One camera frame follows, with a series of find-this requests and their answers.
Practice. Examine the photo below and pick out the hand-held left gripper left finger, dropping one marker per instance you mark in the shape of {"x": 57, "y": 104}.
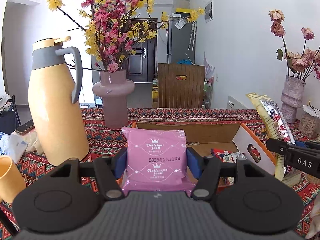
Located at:
{"x": 121, "y": 162}

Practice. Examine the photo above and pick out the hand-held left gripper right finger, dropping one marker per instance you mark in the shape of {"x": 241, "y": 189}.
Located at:
{"x": 193, "y": 162}

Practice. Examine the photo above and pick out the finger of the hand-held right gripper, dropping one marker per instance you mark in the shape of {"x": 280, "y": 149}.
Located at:
{"x": 306, "y": 144}
{"x": 280, "y": 147}

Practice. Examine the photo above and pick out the red cardboard box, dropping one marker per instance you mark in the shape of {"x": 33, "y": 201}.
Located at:
{"x": 212, "y": 132}

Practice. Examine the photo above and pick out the pink snack packet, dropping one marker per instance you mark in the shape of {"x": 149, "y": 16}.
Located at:
{"x": 156, "y": 155}

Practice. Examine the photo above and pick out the clear jar of seeds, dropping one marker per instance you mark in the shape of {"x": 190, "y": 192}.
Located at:
{"x": 308, "y": 127}

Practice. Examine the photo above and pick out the red snack packet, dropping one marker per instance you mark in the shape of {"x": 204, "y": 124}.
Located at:
{"x": 220, "y": 153}

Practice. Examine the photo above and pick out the textured pale pink vase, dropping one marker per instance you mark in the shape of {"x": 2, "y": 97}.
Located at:
{"x": 291, "y": 100}

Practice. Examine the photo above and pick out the pink glass vase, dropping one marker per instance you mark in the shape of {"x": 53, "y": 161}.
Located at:
{"x": 115, "y": 97}

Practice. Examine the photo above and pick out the wooden chair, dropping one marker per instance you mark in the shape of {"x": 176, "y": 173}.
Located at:
{"x": 175, "y": 90}

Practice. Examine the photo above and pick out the yellow thermos jug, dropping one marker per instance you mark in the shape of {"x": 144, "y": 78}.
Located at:
{"x": 55, "y": 105}

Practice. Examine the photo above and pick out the cream tissue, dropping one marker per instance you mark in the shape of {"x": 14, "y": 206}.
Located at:
{"x": 35, "y": 142}

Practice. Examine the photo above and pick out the smartphone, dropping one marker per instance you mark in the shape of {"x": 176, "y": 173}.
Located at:
{"x": 25, "y": 127}

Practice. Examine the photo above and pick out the white plastic bag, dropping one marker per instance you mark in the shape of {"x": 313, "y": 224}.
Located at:
{"x": 12, "y": 147}

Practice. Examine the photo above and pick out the yellow mug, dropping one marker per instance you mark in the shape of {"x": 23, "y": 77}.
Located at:
{"x": 10, "y": 177}

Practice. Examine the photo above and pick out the grey refrigerator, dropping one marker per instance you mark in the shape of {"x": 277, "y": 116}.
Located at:
{"x": 180, "y": 45}

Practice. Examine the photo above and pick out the dried pink roses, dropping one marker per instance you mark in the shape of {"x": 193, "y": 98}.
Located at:
{"x": 277, "y": 27}

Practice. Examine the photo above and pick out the dark folding stool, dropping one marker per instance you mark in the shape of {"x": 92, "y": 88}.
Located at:
{"x": 7, "y": 120}

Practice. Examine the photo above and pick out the white folded umbrella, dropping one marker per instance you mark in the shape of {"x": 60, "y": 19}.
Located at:
{"x": 192, "y": 35}

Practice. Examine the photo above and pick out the pink and yellow flower branches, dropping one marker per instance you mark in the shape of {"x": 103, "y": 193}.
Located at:
{"x": 110, "y": 30}

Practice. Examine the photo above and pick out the yellow box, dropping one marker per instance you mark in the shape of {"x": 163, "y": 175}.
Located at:
{"x": 183, "y": 10}

